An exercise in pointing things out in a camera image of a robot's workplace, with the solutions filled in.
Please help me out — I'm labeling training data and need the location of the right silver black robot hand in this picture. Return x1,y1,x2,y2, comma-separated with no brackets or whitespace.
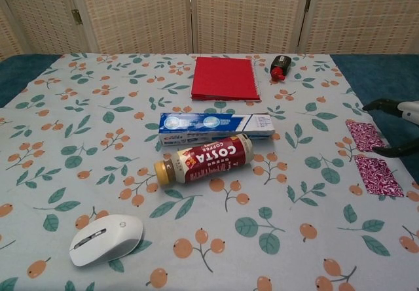
362,97,419,158

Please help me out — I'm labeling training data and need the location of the woven folding screen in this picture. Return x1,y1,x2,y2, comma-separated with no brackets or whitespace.
0,0,419,60

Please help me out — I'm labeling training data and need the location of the black car key red tassel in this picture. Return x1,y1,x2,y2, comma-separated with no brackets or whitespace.
270,55,291,82

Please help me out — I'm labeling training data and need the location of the red spiral notebook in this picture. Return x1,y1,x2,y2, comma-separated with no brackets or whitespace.
191,56,262,102

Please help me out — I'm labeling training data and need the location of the blue white toothpaste box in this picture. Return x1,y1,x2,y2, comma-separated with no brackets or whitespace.
158,112,275,146

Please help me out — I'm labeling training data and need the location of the Costa coffee bottle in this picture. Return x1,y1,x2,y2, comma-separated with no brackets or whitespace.
153,133,253,187

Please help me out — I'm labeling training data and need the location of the floral print tablecloth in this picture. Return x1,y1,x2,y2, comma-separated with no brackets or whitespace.
0,52,419,291

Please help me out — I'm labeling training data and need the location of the white computer mouse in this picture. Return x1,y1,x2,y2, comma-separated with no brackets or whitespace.
68,214,144,267

